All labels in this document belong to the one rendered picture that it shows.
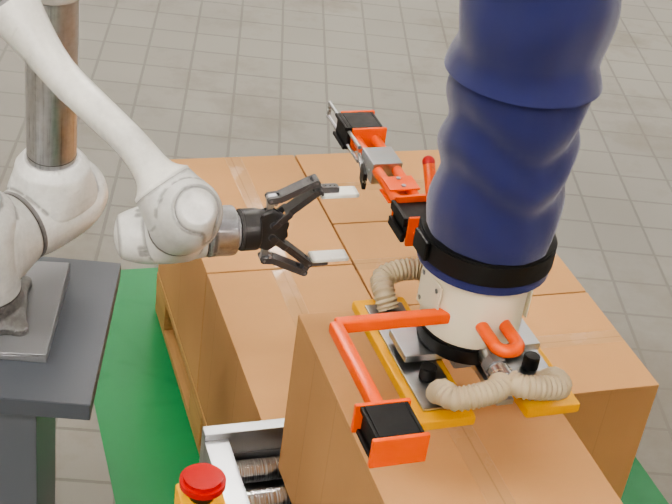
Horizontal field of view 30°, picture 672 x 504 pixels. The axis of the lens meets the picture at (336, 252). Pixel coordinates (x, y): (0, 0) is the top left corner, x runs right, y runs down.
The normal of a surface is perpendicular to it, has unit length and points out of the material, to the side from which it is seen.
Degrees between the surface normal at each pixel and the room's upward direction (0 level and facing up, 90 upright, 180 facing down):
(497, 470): 0
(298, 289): 0
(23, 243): 81
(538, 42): 92
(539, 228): 74
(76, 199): 92
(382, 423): 0
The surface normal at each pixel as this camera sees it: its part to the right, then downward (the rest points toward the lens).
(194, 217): 0.39, -0.04
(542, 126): 0.14, 0.32
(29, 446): 0.03, 0.54
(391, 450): 0.30, 0.55
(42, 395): 0.12, -0.83
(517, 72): -0.11, 0.67
